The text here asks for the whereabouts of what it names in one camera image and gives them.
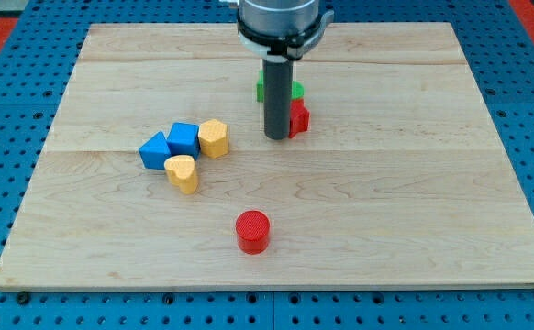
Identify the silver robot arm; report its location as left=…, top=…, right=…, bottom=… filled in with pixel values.
left=221, top=0, right=335, bottom=63

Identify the blue triangle block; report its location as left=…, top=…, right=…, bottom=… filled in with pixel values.
left=139, top=131, right=172, bottom=170

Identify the yellow heart block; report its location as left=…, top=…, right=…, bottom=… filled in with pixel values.
left=164, top=155, right=199, bottom=194

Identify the red star block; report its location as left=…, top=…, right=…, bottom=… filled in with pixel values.
left=288, top=98, right=310, bottom=138

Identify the green block behind rod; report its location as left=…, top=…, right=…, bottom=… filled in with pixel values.
left=256, top=70, right=264, bottom=103

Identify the green circle block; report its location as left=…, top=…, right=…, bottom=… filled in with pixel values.
left=292, top=81, right=305, bottom=100

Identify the wooden board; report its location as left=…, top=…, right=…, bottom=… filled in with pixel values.
left=0, top=23, right=534, bottom=292

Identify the blue cube block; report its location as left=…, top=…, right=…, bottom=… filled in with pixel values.
left=166, top=122, right=200, bottom=160

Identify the yellow hexagon block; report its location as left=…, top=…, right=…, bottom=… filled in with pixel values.
left=198, top=119, right=229, bottom=159

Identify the red cylinder block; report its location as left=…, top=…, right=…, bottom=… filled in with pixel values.
left=235, top=210, right=271, bottom=255

